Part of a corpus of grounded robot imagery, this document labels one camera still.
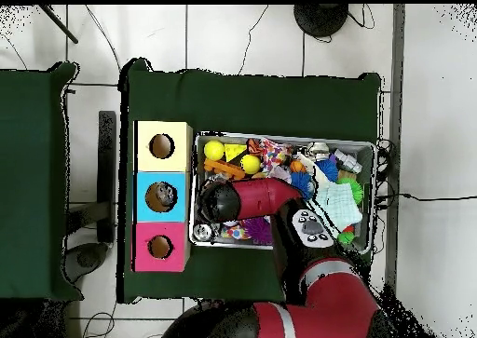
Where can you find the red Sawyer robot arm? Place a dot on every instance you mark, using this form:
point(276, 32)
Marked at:
point(261, 196)

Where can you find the black round stand base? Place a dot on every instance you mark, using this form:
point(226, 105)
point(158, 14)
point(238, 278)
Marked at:
point(320, 19)

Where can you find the wooden three-hole box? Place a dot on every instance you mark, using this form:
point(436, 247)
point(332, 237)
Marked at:
point(180, 211)

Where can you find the blue spiky ball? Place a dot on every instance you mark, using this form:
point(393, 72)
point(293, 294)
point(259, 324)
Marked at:
point(328, 168)
point(302, 183)

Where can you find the black upright stand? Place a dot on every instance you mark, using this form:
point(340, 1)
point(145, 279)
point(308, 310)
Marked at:
point(107, 148)

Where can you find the polka dot cloth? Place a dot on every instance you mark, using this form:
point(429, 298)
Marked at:
point(274, 153)

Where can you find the crushed cream can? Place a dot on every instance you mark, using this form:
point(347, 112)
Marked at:
point(317, 148)

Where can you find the green spiky ball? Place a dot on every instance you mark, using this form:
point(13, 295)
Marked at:
point(356, 189)

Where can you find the grey oval floor object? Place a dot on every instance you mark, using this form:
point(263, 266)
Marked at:
point(87, 259)

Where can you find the mint green muslin cloth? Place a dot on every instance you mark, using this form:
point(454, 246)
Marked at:
point(341, 204)

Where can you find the black tripod leg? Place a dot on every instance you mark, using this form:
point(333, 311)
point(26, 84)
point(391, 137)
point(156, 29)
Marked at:
point(59, 24)

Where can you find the orange block toy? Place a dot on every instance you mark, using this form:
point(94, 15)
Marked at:
point(223, 168)

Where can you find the dark green table cloth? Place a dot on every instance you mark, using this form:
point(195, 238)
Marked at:
point(29, 129)
point(242, 99)

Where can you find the purple spiky ball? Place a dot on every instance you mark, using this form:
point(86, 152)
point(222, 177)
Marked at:
point(257, 229)

